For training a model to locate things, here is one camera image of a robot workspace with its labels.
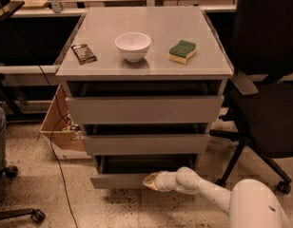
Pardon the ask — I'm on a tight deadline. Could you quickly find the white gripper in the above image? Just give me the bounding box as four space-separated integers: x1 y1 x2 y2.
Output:
143 171 178 192

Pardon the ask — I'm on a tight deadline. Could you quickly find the grey bottom drawer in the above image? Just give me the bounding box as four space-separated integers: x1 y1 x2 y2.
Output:
91 154 199 189

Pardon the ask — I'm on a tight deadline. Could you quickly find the grey drawer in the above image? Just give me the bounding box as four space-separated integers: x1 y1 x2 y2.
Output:
65 81 225 125
82 123 209 155
91 154 199 189

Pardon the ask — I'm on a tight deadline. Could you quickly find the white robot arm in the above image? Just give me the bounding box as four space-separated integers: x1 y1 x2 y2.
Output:
143 167 291 228

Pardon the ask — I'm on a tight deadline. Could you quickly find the grey middle drawer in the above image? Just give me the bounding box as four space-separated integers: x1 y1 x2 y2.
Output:
82 123 209 155

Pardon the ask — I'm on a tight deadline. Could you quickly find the grey top drawer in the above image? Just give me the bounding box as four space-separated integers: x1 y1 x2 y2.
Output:
65 81 225 125

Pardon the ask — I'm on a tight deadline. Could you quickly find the grey drawer cabinet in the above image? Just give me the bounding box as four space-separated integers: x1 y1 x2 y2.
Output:
55 6 235 173

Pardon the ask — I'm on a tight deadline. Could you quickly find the wooden box on floor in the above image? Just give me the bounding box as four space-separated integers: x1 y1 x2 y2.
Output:
40 85 89 160

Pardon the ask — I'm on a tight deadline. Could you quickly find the green yellow sponge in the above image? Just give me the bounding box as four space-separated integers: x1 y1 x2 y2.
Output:
168 40 196 65

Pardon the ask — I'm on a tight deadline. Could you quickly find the white bowl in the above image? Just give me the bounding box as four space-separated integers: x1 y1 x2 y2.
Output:
115 32 151 62

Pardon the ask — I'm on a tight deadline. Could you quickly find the black office chair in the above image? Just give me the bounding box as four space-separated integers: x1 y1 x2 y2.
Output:
210 0 293 194

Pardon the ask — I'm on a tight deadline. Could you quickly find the dark snack packet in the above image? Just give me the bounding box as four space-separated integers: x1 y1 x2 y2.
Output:
71 44 97 65

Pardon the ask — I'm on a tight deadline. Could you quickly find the grey chair at left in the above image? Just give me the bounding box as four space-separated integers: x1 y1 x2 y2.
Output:
0 106 46 223

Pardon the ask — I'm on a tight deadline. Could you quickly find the black floor cable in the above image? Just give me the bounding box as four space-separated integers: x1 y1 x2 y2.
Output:
0 0 79 228

